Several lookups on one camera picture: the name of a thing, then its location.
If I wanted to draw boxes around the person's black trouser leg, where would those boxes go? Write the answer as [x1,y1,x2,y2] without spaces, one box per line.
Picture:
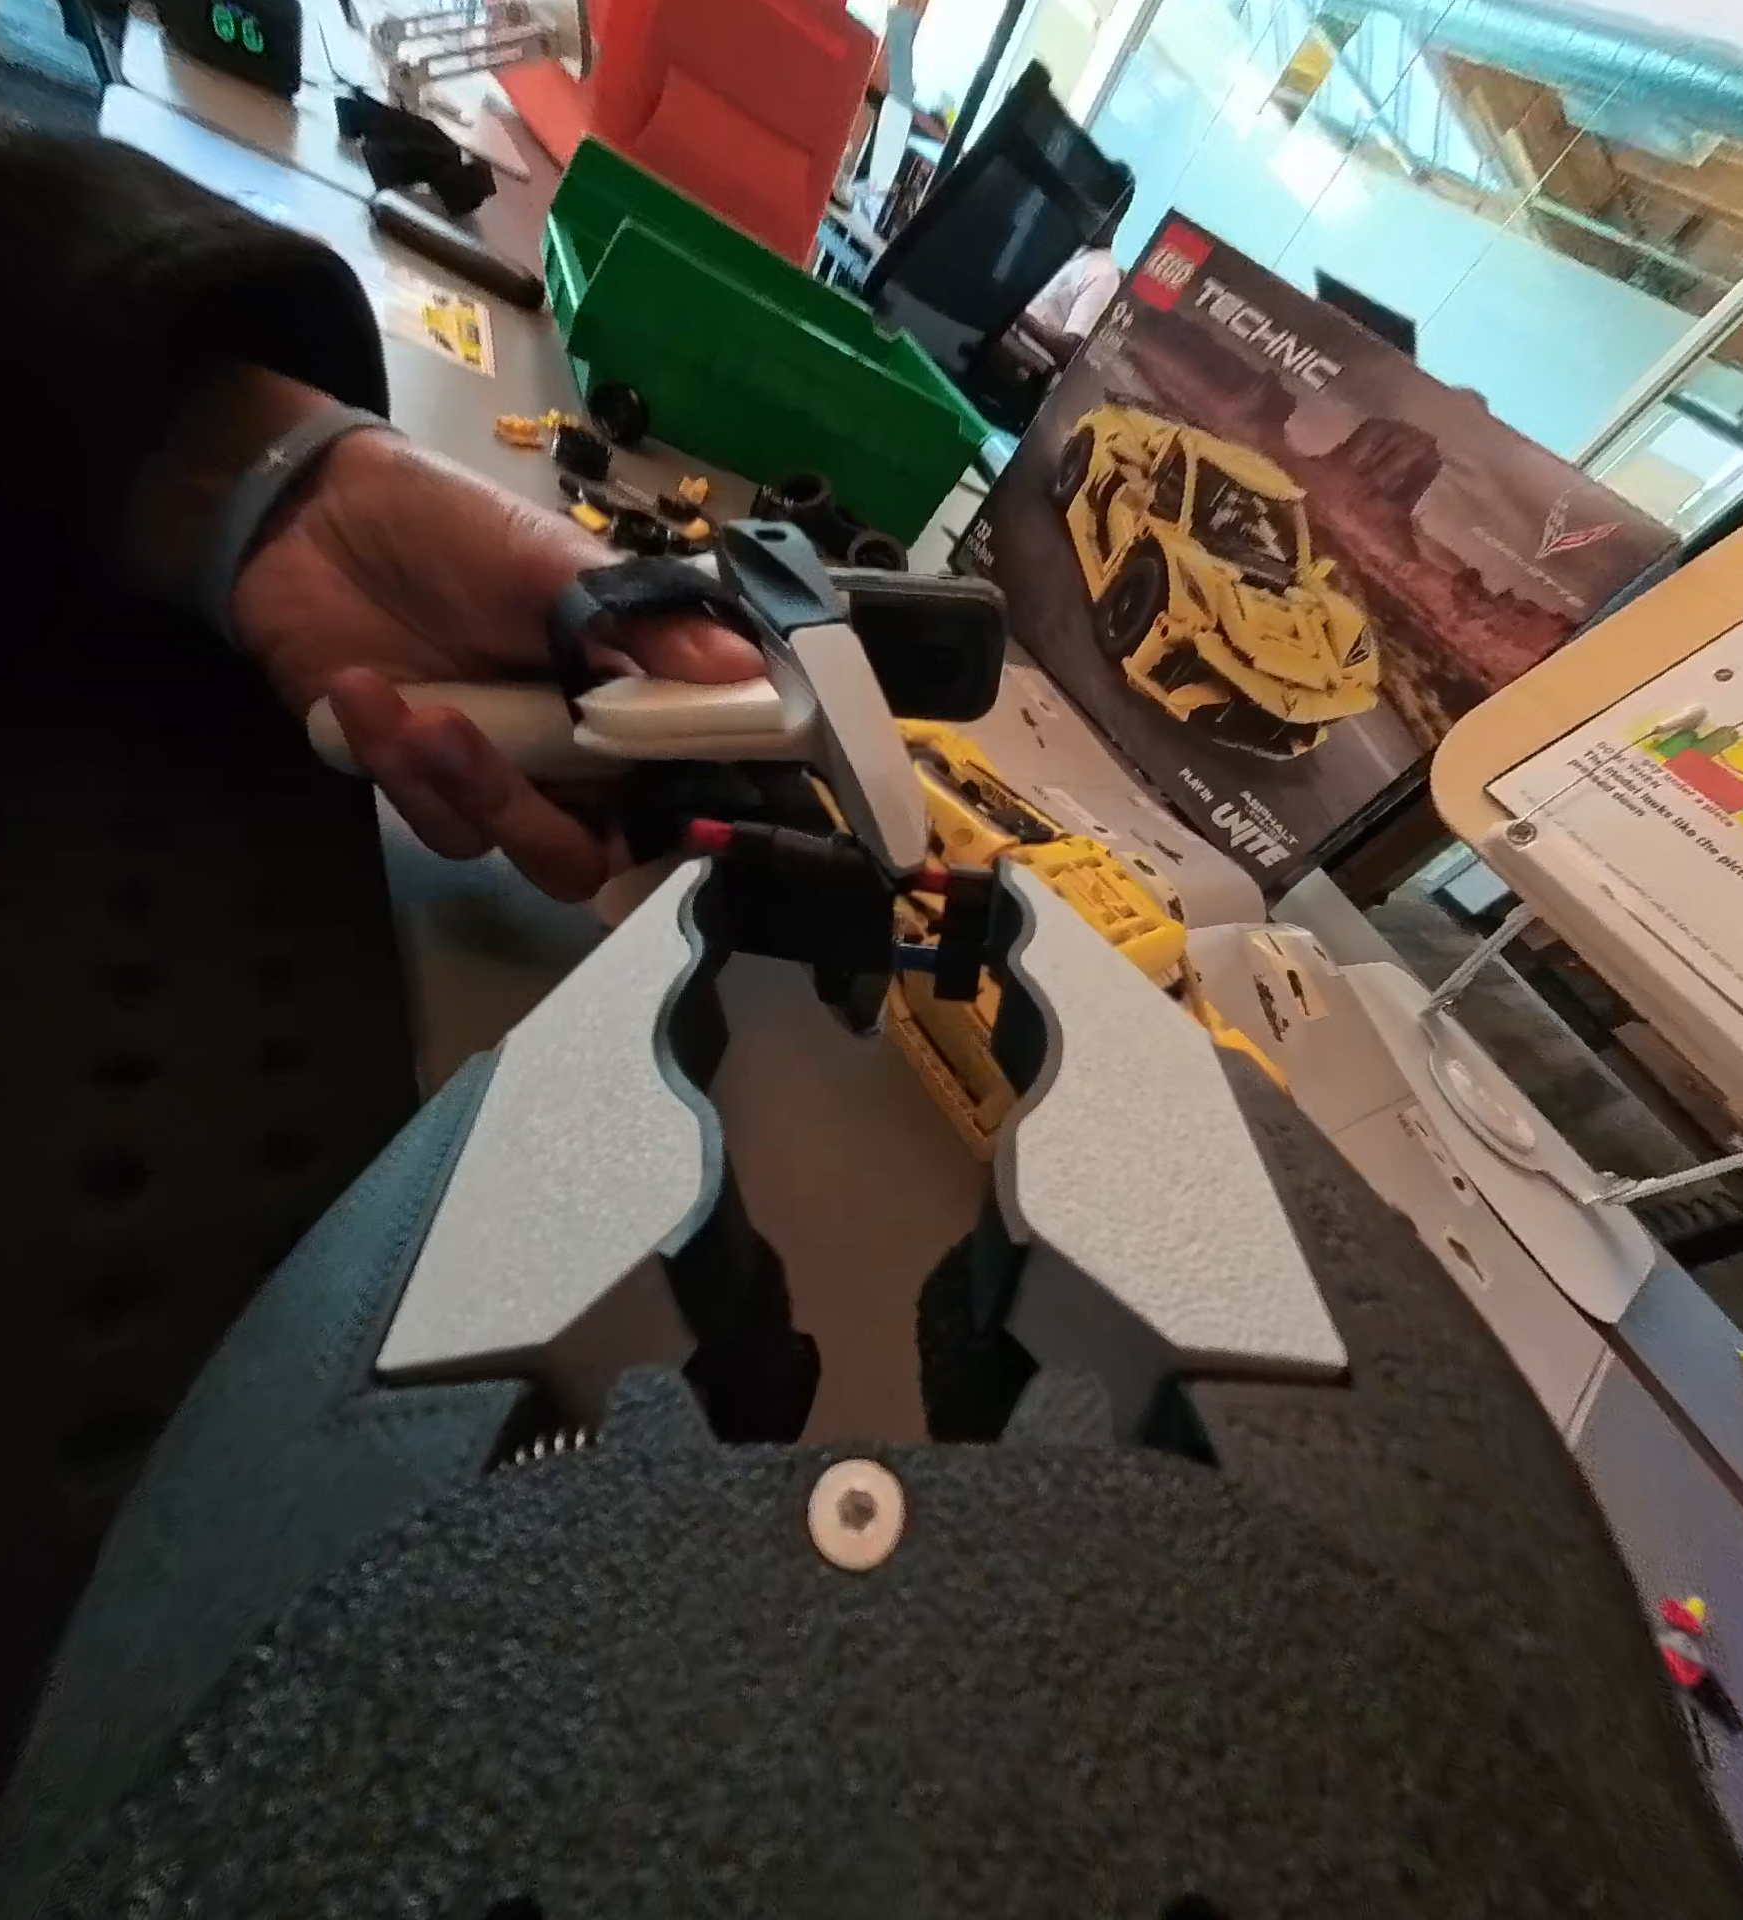
[0,601,416,1877]

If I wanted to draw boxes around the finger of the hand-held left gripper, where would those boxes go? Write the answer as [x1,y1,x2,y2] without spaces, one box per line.
[785,623,935,882]

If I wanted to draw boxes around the green plastic bin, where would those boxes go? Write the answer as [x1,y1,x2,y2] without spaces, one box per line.
[538,134,995,551]

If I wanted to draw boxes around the colourful sticker sheet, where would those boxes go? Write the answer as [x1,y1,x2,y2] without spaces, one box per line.
[385,272,499,384]

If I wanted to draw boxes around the orange box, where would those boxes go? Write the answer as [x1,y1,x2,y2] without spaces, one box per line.
[493,0,887,271]

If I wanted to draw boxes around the grey wristband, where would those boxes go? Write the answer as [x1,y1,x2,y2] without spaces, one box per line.
[201,402,408,651]

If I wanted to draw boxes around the silver ventilation duct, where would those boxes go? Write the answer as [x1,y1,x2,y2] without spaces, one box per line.
[1317,0,1743,141]

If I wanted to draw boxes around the black printed toy box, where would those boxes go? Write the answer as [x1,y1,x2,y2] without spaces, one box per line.
[965,206,1687,905]

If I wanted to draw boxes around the wooden board document stand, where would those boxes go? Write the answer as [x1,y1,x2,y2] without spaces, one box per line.
[365,0,606,95]
[1415,477,1743,1325]

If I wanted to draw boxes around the red black toy axle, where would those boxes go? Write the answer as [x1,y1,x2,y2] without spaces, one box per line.
[684,817,956,902]

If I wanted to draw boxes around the yellow toy brick car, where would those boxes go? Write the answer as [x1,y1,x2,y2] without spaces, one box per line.
[807,717,1287,1160]

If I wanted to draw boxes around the open instruction booklet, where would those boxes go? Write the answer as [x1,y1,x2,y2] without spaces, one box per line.
[988,665,1610,1444]

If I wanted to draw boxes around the person's left hand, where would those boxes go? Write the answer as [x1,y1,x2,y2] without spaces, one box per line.
[230,435,770,905]

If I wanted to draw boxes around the black device green lights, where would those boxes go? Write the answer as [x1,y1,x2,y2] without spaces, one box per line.
[155,0,310,103]

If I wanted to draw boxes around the scattered colourful toy pieces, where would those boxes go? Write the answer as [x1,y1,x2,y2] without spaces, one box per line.
[1655,1590,1743,1737]

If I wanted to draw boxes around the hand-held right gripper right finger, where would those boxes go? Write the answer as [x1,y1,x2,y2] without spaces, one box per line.
[920,862,1350,1433]

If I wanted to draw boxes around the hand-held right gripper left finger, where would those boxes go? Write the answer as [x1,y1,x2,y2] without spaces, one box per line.
[375,860,824,1433]

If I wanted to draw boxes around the black upright panel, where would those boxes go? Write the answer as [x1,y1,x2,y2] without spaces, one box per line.
[860,55,1138,440]

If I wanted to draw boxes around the pile of yellow black toy pieces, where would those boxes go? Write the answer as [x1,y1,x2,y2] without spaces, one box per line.
[493,402,719,559]

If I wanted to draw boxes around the black strap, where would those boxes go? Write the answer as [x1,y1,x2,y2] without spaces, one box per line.
[331,86,499,223]

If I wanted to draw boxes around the small flat black device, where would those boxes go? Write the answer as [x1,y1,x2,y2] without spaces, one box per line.
[365,185,550,311]

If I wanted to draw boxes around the person's left forearm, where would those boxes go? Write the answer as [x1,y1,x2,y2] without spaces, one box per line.
[0,83,395,647]

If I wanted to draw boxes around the yellow black toy connector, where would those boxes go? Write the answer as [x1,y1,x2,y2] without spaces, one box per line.
[720,822,963,1040]

